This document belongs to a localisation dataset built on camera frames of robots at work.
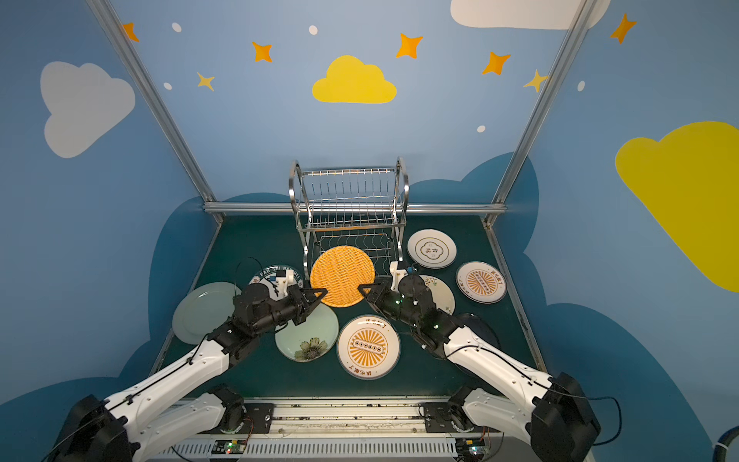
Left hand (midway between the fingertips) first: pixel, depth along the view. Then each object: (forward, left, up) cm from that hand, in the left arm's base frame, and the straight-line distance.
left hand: (332, 293), depth 73 cm
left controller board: (-32, +25, -22) cm, 46 cm away
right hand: (+3, -8, 0) cm, 8 cm away
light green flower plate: (-4, +9, -23) cm, 25 cm away
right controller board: (-30, -36, -23) cm, 52 cm away
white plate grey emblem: (+34, -33, -22) cm, 52 cm away
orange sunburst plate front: (-6, -9, -22) cm, 25 cm away
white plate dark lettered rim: (+18, +27, -22) cm, 39 cm away
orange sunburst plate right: (+19, -50, -22) cm, 58 cm away
